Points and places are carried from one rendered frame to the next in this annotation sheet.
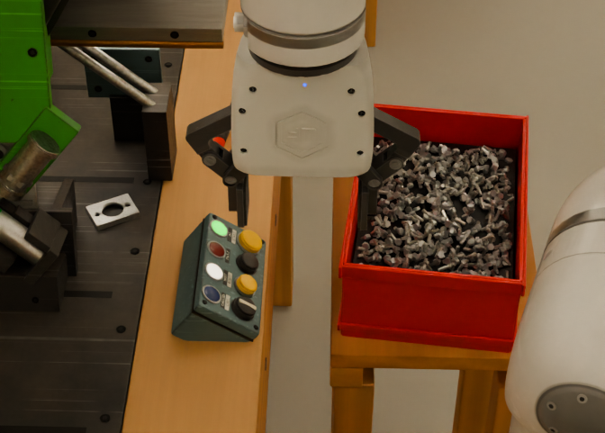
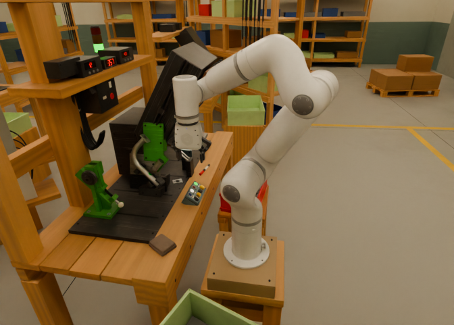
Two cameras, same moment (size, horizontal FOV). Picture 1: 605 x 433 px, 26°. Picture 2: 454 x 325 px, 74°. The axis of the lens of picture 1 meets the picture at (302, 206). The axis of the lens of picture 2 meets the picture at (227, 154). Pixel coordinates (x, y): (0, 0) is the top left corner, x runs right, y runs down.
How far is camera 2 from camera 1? 0.42 m
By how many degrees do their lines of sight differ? 17
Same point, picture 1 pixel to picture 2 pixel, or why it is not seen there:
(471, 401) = not seen: hidden behind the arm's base
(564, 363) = (226, 181)
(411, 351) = not seen: hidden behind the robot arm
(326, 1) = (187, 109)
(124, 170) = (182, 175)
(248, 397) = (193, 215)
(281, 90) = (182, 129)
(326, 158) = (191, 144)
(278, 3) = (179, 110)
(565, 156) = (299, 200)
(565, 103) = (301, 190)
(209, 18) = not seen: hidden behind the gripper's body
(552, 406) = (224, 190)
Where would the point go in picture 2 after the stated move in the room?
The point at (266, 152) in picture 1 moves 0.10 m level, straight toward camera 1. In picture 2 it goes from (180, 142) to (173, 155)
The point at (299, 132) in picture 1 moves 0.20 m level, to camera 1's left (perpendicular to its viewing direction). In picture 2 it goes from (186, 138) to (135, 136)
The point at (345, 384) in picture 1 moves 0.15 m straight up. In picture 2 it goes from (221, 222) to (220, 200)
